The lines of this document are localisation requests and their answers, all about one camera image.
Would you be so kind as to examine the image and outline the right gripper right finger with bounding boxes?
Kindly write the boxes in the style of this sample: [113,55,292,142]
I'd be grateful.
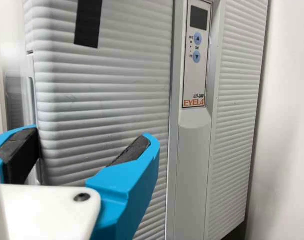
[85,132,161,240]

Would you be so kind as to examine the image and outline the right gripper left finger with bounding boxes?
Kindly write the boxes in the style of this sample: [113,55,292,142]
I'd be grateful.
[0,126,39,185]

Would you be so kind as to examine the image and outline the incubator door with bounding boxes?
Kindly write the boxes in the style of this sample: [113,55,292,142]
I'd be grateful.
[23,0,270,240]

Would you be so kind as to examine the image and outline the white incubator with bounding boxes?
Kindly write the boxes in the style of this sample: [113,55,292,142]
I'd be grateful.
[4,48,40,136]

